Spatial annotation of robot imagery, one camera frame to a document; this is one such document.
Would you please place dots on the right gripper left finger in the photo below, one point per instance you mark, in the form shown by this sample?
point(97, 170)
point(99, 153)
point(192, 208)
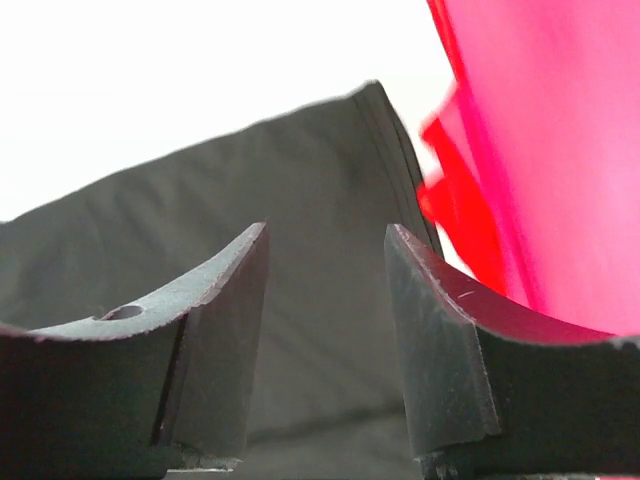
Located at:
point(161, 383)

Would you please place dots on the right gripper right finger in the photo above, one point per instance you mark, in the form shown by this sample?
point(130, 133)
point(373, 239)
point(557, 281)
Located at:
point(493, 388)

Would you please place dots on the black t shirt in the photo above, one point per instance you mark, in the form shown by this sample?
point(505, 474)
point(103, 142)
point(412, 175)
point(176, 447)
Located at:
point(327, 179)

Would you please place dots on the red folded t shirt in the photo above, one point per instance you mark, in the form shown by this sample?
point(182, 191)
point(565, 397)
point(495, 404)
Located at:
point(461, 196)

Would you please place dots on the pink folded t shirt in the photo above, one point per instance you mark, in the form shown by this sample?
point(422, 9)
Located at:
point(551, 107)

